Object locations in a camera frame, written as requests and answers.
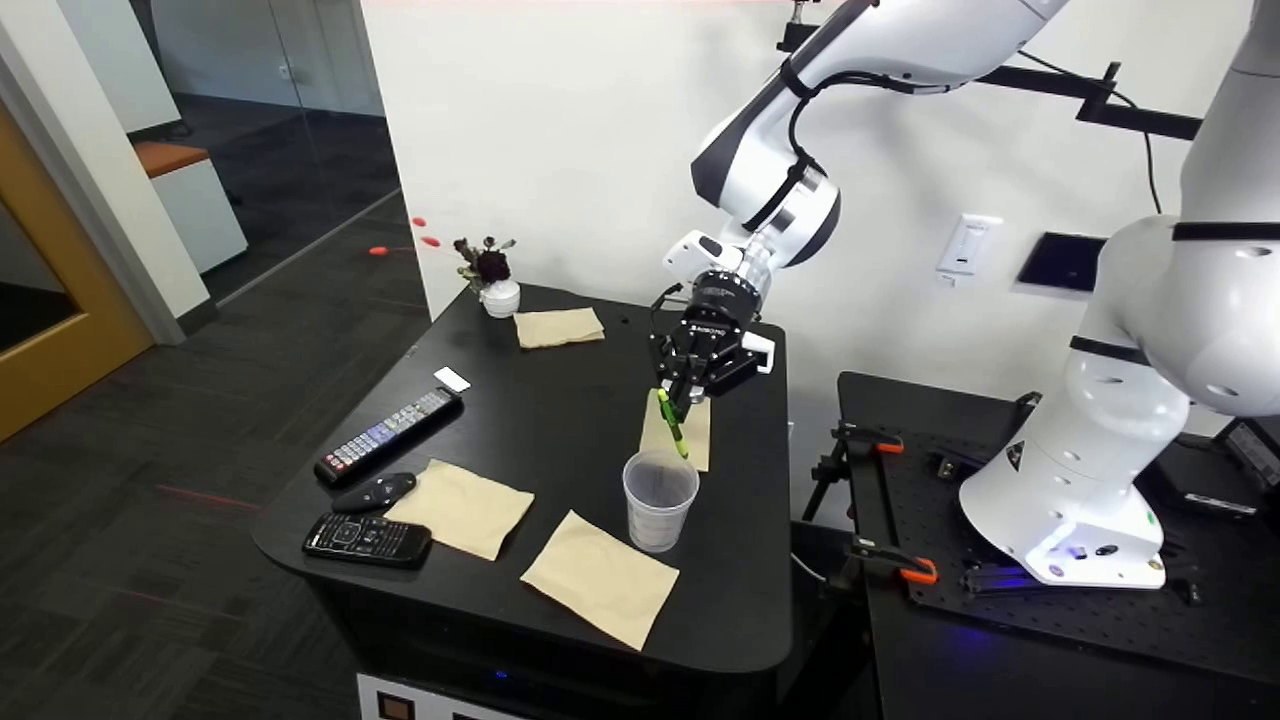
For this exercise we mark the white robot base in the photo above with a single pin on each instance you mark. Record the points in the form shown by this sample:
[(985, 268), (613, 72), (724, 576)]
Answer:
[(1184, 309)]

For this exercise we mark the white label sticker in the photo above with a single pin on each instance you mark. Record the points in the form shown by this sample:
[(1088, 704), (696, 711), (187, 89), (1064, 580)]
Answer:
[(449, 380)]

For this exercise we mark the tan napkin near vase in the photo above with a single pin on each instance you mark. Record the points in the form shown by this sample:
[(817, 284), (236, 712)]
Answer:
[(559, 331)]

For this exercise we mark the black car key fob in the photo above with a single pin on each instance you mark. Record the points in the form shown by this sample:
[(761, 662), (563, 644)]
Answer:
[(373, 492)]

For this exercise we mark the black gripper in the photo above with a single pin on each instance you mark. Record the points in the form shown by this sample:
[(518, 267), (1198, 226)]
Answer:
[(709, 347)]

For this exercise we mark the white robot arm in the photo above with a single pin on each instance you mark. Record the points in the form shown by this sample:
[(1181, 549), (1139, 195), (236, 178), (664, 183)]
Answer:
[(777, 199)]

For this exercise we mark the clear plastic cup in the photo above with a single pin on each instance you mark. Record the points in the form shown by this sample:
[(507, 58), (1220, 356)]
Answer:
[(659, 496)]

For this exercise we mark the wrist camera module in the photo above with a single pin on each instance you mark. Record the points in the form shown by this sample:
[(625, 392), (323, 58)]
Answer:
[(703, 253)]

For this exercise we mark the white vase with flowers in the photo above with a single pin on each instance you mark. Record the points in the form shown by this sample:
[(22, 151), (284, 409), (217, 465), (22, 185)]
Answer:
[(490, 272)]

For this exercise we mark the small black remote control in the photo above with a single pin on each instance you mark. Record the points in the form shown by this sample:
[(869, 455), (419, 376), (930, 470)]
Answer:
[(368, 541)]

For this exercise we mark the orange-handled clamp front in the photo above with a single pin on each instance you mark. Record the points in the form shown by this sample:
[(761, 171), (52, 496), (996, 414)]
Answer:
[(861, 554)]

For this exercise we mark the tan napkin centre of table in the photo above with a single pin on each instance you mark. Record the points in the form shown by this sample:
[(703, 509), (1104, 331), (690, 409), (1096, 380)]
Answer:
[(696, 435)]

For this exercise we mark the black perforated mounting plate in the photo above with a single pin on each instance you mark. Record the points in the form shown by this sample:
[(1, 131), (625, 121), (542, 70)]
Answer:
[(1219, 607)]

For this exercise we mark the long black remote control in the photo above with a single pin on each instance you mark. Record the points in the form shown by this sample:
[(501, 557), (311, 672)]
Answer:
[(387, 437)]

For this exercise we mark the tan napkin under cup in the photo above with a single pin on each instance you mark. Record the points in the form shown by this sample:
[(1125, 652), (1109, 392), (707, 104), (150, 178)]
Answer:
[(604, 580)]

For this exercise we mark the orange-handled clamp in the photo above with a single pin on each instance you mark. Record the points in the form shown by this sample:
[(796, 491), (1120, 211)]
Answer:
[(853, 445), (861, 554)]

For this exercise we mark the tan napkin near remotes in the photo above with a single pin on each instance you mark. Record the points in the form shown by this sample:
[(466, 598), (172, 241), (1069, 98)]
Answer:
[(461, 509)]

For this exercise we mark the white wall outlet plate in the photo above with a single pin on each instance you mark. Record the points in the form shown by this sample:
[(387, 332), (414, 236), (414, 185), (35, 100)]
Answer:
[(966, 244)]

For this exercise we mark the green and black pen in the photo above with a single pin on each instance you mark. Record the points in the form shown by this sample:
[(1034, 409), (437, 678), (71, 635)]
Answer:
[(670, 424)]

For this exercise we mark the orange-handled clamp rear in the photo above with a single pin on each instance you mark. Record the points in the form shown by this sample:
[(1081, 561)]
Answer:
[(853, 445)]

